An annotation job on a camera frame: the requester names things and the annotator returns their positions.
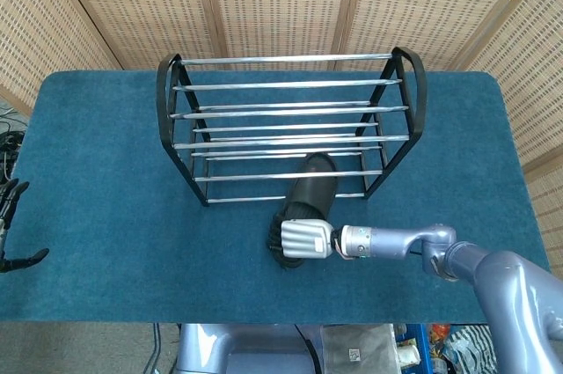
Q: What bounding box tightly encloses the thin black floor cable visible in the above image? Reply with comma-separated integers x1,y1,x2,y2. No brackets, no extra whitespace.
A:
150,323,163,374

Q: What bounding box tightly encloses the purple-grey robot torso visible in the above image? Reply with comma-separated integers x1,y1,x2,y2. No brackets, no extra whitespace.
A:
175,323,325,374

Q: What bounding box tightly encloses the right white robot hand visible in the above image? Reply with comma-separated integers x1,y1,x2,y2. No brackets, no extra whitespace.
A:
266,215,340,270

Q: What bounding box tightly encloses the black torso cable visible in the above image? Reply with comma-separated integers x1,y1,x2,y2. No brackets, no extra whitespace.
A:
293,324,318,364

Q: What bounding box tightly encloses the black shoe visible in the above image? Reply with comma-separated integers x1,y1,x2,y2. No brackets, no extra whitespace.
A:
266,151,340,270

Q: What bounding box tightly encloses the white paper cup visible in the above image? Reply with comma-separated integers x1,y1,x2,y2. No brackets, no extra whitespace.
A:
397,343,420,367

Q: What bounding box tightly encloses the black cable bundle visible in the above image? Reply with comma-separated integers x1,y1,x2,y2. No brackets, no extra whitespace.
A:
0,100,28,181

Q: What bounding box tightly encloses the grey fabric bag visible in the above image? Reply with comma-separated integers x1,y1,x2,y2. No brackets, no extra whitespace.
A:
320,324,398,374

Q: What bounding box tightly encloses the left black-fingered robot hand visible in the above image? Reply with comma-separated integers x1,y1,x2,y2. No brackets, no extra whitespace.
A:
0,179,50,274

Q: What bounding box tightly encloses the striped plastic bag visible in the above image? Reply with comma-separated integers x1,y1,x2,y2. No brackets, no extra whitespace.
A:
441,325,499,374

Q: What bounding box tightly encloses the blue plastic crate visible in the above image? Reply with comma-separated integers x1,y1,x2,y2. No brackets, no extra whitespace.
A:
392,323,431,374

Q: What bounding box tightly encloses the blue carpet mat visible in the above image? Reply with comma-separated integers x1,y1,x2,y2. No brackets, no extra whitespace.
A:
0,70,553,325

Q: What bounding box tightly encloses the black and chrome shoe rack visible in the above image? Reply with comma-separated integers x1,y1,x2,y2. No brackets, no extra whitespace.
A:
156,47,428,208

